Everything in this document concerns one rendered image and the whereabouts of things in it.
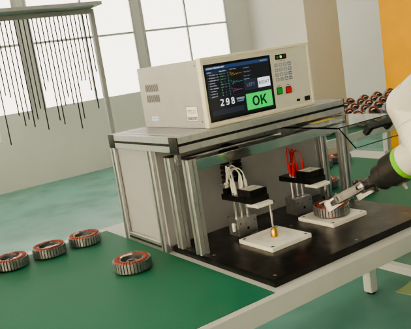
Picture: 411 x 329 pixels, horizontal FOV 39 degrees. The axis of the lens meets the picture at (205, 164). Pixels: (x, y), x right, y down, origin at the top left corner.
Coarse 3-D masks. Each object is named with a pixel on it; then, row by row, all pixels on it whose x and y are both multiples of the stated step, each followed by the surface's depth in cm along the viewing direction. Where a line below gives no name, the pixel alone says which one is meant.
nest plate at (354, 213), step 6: (354, 210) 182; (360, 210) 181; (306, 216) 184; (312, 216) 182; (342, 216) 178; (348, 216) 177; (354, 216) 177; (360, 216) 178; (312, 222) 179; (318, 222) 177; (324, 222) 175; (330, 222) 174; (336, 222) 173; (342, 222) 174
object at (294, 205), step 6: (288, 198) 192; (294, 198) 190; (300, 198) 190; (306, 198) 192; (288, 204) 192; (294, 204) 190; (300, 204) 190; (306, 204) 192; (288, 210) 193; (294, 210) 190; (300, 210) 191; (306, 210) 192
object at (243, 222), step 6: (234, 216) 180; (240, 216) 179; (246, 216) 178; (252, 216) 179; (228, 222) 180; (234, 222) 177; (240, 222) 177; (246, 222) 178; (252, 222) 179; (240, 228) 177; (246, 228) 178; (252, 228) 180; (234, 234) 179; (240, 234) 177
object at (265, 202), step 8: (240, 192) 172; (248, 192) 169; (256, 192) 170; (264, 192) 171; (232, 200) 176; (240, 200) 173; (248, 200) 170; (256, 200) 170; (264, 200) 171; (272, 200) 170; (240, 208) 179
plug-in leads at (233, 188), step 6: (228, 168) 178; (234, 168) 176; (228, 174) 177; (240, 174) 176; (240, 180) 176; (246, 180) 177; (234, 186) 175; (240, 186) 176; (246, 186) 177; (228, 192) 179; (234, 192) 175
